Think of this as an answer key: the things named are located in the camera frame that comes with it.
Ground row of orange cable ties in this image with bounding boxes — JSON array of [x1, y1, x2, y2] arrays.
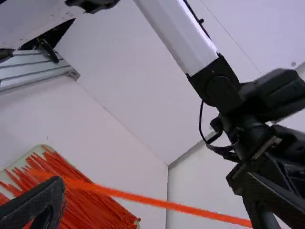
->
[[0, 145, 142, 229]]

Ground orange cable tie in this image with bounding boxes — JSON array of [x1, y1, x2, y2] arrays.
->
[[28, 168, 254, 229]]

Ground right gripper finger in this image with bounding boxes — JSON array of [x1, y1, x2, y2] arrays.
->
[[0, 176, 66, 229]]

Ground silver rails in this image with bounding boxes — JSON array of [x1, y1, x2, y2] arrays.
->
[[0, 50, 81, 93]]

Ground black cable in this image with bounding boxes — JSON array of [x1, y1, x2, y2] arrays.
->
[[198, 99, 233, 156]]

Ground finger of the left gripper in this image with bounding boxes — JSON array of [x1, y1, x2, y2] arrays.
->
[[240, 171, 305, 229]]

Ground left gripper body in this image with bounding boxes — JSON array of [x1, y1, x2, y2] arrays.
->
[[225, 124, 305, 198]]

